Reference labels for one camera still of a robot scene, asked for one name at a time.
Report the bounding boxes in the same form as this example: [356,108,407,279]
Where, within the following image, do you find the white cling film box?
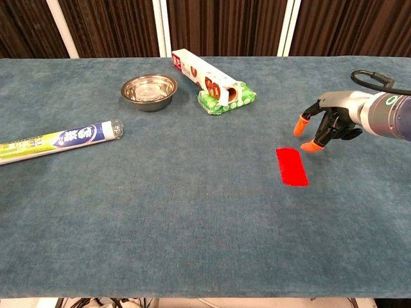
[171,48,243,107]

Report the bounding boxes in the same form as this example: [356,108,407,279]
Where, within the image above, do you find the stainless steel bowl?
[120,74,179,112]

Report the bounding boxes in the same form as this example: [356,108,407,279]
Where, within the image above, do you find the black cables under table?
[55,297,155,308]

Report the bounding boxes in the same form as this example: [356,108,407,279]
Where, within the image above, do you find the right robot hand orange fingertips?
[293,90,373,153]

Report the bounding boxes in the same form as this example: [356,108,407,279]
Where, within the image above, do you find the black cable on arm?
[350,69,411,96]

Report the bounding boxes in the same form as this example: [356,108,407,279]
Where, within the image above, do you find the white screen frame post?
[152,0,173,58]
[277,0,302,58]
[46,0,80,59]

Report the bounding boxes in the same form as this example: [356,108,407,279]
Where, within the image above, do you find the blue-green table cloth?
[0,56,411,299]

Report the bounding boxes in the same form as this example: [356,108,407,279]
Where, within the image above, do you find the green wet wipes pack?
[197,81,258,116]

